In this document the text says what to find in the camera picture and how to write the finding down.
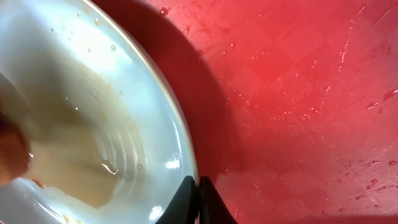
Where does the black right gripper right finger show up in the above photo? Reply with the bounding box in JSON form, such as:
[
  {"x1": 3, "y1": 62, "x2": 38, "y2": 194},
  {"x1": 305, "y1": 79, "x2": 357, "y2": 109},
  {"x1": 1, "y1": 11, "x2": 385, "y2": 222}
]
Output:
[{"x1": 199, "y1": 176, "x2": 238, "y2": 224}]

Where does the light blue plate top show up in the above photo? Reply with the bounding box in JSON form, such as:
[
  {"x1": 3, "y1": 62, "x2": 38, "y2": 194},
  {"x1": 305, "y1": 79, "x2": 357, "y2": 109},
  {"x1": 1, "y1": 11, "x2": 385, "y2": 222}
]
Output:
[{"x1": 1, "y1": 0, "x2": 197, "y2": 223}]

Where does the red plastic tray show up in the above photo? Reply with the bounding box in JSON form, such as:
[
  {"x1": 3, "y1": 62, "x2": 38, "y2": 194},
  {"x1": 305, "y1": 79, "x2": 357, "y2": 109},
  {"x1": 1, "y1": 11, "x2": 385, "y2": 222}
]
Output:
[{"x1": 98, "y1": 0, "x2": 397, "y2": 223}]

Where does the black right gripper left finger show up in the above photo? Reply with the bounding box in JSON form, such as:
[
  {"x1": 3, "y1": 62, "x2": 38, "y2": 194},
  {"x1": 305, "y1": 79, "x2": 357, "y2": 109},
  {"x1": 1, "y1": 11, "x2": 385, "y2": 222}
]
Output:
[{"x1": 156, "y1": 176, "x2": 198, "y2": 224}]

